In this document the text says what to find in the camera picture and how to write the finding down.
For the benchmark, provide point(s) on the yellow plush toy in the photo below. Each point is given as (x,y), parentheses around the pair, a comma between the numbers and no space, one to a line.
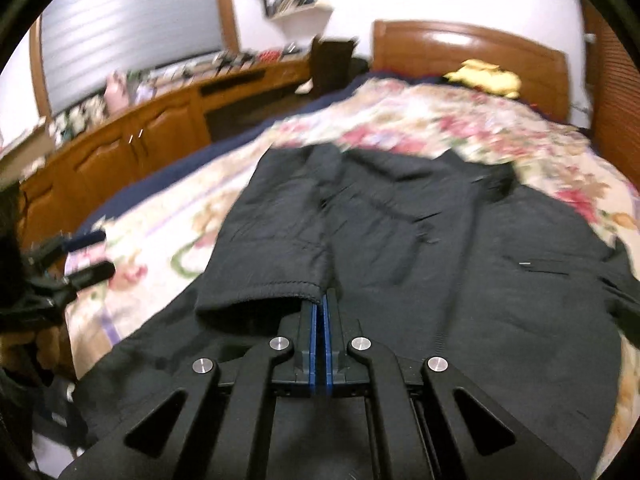
(485,77)

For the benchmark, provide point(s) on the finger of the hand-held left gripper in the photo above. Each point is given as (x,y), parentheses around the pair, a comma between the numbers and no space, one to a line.
(86,241)
(92,274)

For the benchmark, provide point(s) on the wooden louvred wardrobe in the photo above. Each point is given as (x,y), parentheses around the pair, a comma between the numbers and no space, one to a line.
(612,85)

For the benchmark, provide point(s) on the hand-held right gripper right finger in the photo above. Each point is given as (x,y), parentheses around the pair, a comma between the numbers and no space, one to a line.
(327,340)

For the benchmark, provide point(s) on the wooden bed headboard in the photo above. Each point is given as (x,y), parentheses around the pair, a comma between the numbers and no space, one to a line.
(470,55)

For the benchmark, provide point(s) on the floral blanket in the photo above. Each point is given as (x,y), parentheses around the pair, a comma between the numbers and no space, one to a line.
(425,120)

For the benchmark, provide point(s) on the row of cabinet-top clutter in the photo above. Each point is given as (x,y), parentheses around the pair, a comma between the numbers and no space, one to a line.
(165,77)

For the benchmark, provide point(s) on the long wooden cabinet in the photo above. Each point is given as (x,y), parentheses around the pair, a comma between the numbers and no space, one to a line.
(150,125)

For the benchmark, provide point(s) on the window with grey blind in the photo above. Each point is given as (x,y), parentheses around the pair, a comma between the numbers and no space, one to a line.
(130,25)

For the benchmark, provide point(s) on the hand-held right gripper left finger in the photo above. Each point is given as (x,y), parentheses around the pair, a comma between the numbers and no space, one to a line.
(313,340)

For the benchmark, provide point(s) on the black jacket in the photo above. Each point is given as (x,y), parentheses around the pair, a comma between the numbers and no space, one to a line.
(400,240)

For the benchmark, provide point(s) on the dark chair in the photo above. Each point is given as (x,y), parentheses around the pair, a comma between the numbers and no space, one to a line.
(330,65)

